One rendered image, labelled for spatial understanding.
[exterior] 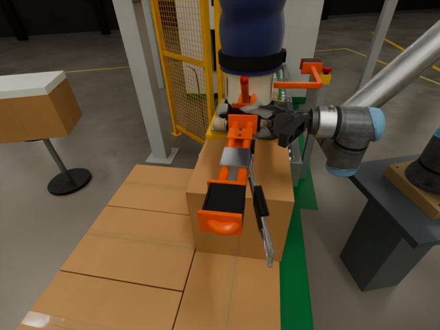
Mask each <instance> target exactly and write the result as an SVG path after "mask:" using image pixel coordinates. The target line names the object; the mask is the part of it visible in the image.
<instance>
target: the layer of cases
mask: <svg viewBox="0 0 440 330"><path fill-rule="evenodd" d="M193 172H194V169H186V168H171V167H163V166H148V165H140V164H136V166H135V167H134V169H133V170H132V171H131V173H130V174H129V176H128V177H127V178H126V180H125V181H124V183H123V184H122V185H121V186H120V188H119V189H118V191H117V192H116V193H115V195H114V196H113V197H112V199H111V200H110V201H109V203H108V204H107V206H106V207H105V208H104V210H103V211H102V212H101V213H100V215H99V217H98V218H97V219H96V220H95V222H94V223H93V225H92V226H91V227H90V229H89V230H88V232H87V233H86V234H85V235H84V237H83V238H82V240H81V241H80V242H79V244H78V245H77V247H76V248H75V249H74V250H73V252H72V254H71V255H70V256H69V257H68V259H67V261H66V262H65V263H64V264H63V266H62V267H61V269H60V270H61V271H58V273H57V274H56V275H55V277H54V278H53V279H52V281H51V282H50V283H49V285H48V286H47V288H46V289H45V290H44V291H43V293H42V294H41V296H40V297H39V298H38V300H37V301H36V303H35V304H34V305H33V307H32V308H31V310H30V311H29V312H28V313H27V315H26V316H25V318H24V319H23V320H22V322H21V323H20V325H19V326H18V327H17V328H16V330H281V319H280V263H279V261H273V267H271V268H268V267H267V261H266V260H264V259H254V258H248V257H238V256H232V255H222V254H216V253H206V252H201V251H196V248H195V244H194V237H193V230H192V226H191V219H190V215H189V208H188V204H187V197H186V193H185V192H186V190H187V187H188V184H189V181H190V180H191V176H192V174H193Z"/></svg>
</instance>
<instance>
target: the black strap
mask: <svg viewBox="0 0 440 330"><path fill-rule="evenodd" d="M286 54H287V52H286V49H283V48H282V49H281V51H280V52H279V53H276V54H272V55H269V56H259V57H250V58H246V57H233V56H227V55H225V54H223V53H222V49H220V50H219V51H218V57H219V64H220V65H221V66H222V67H224V68H227V69H231V70H237V71H262V70H267V69H272V68H275V67H278V66H280V65H281V64H282V63H285V60H286Z"/></svg>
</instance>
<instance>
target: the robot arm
mask: <svg viewBox="0 0 440 330"><path fill-rule="evenodd" d="M439 61H440V20H439V21H437V22H436V23H435V24H434V25H433V26H432V27H431V28H429V29H428V30H427V31H426V32H425V33H424V34H422V35H421V36H420V37H419V38H417V40H416V41H415V42H413V43H412V44H411V45H410V46H408V47H407V48H406V49H405V50H404V51H403V52H402V53H401V54H400V55H398V56H397V57H396V58H395V59H393V60H392V61H391V62H390V63H389V64H388V65H387V66H386V67H384V68H383V69H382V70H381V71H379V72H378V73H377V74H376V75H375V76H374V77H373V78H372V79H371V80H369V81H368V82H367V83H366V84H364V85H363V86H362V87H361V88H360V89H359V90H358V91H357V92H356V93H354V94H353V95H352V96H351V97H349V98H348V99H347V100H346V101H345V102H344V103H343V104H342V105H340V106H333V105H330V106H323V105H319V106H317V107H316V109H313V108H307V110H296V109H295V108H293V102H286V101H275V102H274V104H270V105H263V104H262V103H261V102H258V101H255V102H254V103H253V104H252V105H246V106H243V107H240V109H239V110H241V111H242V112H244V113H251V114H253V115H260V116H262V117H263V118H265V119H267V118H268V117H270V116H271V115H272V122H271V127H266V126H265V127H261V126H260V132H257V134H256V135H255V134H253V135H252V137H253V138H257V139H263V140H269V141H270V140H275V139H278V146H280V147H283V148H286V147H287V146H288V145H290V144H291V143H292V142H293V141H294V140H296V139H297V138H298V137H299V136H300V135H301V134H302V133H303V132H304V131H305V130H306V128H307V132H308V134H313V136H314V138H315V139H316V140H317V142H318V143H319V145H320V147H321V149H322V151H323V153H324V154H325V156H326V157H327V162H326V163H325V167H326V169H327V171H328V172H330V173H331V174H333V175H336V176H339V177H349V176H352V175H354V174H355V173H356V171H357V169H358V168H359V165H360V163H361V160H362V158H363V156H364V154H365V152H366V150H367V148H368V145H369V143H370V141H372V142H376V141H378V140H379V139H380V138H381V137H382V135H383V133H384V129H385V118H384V113H383V112H382V111H381V110H380V109H379V108H380V107H381V106H383V105H384V104H385V103H386V102H387V101H389V100H390V99H392V98H393V97H394V96H395V95H396V94H398V93H399V92H400V91H402V90H403V89H404V88H406V87H407V86H408V85H410V84H411V83H412V82H413V81H415V80H416V79H417V78H419V76H421V75H422V74H423V73H425V72H426V71H427V70H428V69H430V68H431V67H433V66H434V65H435V64H436V63H437V62H439ZM405 177H406V178H407V180H408V181H409V182H410V183H412V184H413V185H414V186H415V187H417V188H419V189H421V190H423V191H426V192H429V193H433V194H440V127H438V129H437V130H436V131H435V132H434V133H433V135H432V137H431V139H430V140H429V142H428V144H427V145H426V147H425V149H424V150H423V152H422V154H421V155H420V157H419V158H418V159H417V160H415V161H414V162H412V163H411V164H409V165H408V166H407V168H406V170H405Z"/></svg>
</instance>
